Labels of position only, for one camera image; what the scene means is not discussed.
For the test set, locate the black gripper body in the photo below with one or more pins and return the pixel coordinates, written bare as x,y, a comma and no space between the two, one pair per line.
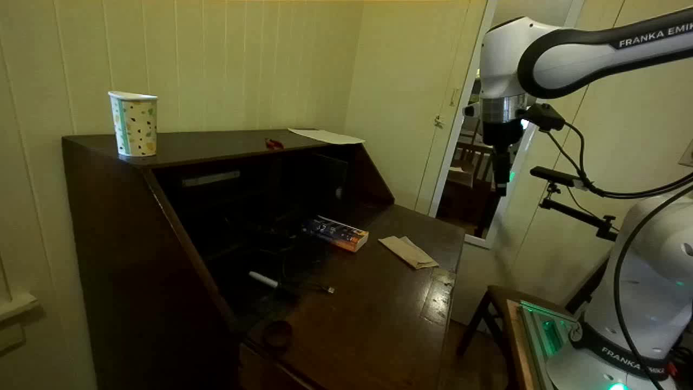
501,139

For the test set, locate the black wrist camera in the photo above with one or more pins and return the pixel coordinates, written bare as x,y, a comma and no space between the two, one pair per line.
542,115

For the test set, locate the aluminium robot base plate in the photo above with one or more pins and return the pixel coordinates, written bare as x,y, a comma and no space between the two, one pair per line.
538,339

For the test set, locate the white paper sheet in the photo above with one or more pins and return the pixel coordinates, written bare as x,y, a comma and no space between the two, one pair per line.
325,135

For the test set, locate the light wooden robot table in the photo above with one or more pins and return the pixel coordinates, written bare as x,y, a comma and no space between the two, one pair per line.
490,299

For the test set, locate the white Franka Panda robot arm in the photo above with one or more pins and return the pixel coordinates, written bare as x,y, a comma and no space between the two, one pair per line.
650,274

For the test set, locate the small red object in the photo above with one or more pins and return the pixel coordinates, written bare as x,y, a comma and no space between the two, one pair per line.
274,143

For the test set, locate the black camera on stand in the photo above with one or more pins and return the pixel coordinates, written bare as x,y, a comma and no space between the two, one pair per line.
570,208

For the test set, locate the wooden slatted chair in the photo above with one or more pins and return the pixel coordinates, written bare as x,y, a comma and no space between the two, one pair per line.
469,170

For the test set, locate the dark wooden secretary desk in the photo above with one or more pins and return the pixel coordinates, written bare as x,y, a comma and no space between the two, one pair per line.
361,325

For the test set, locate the red base clip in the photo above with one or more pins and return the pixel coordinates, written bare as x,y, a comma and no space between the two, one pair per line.
671,368

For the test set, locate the dotted white paper cup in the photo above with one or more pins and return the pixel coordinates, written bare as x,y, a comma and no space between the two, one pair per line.
135,126

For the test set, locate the white door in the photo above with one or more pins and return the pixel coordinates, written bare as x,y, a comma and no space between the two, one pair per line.
403,93

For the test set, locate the white marker pen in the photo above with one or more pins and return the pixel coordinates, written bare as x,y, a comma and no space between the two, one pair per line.
263,280

